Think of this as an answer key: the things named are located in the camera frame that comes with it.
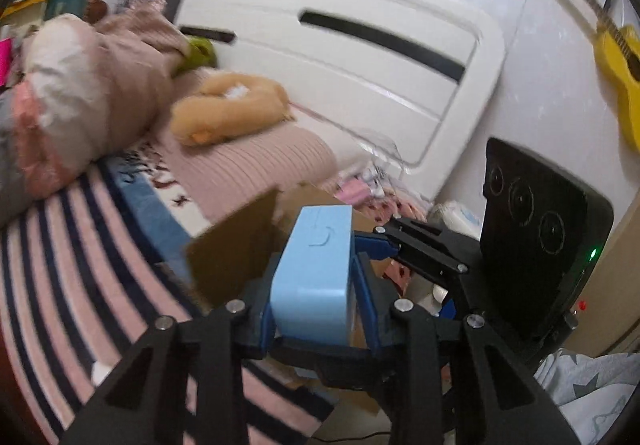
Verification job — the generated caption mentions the light blue rectangular box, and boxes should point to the light blue rectangular box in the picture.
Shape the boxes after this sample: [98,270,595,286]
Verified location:
[270,204,355,345]

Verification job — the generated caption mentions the pink polka dot sheet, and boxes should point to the pink polka dot sheet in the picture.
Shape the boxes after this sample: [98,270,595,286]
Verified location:
[333,177,428,225]

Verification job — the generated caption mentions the grey star patterned cloth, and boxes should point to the grey star patterned cloth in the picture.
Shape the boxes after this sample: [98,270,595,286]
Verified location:
[534,349,639,444]

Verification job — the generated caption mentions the striped pink navy blanket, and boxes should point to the striped pink navy blanket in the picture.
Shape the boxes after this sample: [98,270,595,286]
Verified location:
[0,144,331,445]

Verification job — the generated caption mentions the pink ribbed pillow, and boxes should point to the pink ribbed pillow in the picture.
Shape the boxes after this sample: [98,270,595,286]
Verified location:
[150,66,367,221]

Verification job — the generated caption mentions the white bed headboard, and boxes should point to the white bed headboard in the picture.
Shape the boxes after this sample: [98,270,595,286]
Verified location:
[175,0,506,199]

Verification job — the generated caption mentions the yellow guitar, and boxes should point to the yellow guitar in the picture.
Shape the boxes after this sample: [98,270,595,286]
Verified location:
[584,0,639,152]

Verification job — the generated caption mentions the orange plush toy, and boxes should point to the orange plush toy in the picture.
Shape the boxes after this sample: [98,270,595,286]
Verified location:
[169,72,294,147]

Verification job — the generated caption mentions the green plush toy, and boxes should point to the green plush toy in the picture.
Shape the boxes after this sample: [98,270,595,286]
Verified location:
[174,35,218,75]

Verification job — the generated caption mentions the rolled pink grey quilt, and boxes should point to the rolled pink grey quilt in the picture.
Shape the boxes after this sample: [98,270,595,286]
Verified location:
[1,8,191,223]

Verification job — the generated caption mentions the yellow wooden shelf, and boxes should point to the yellow wooden shelf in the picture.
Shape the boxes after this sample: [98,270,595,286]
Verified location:
[1,0,49,21]

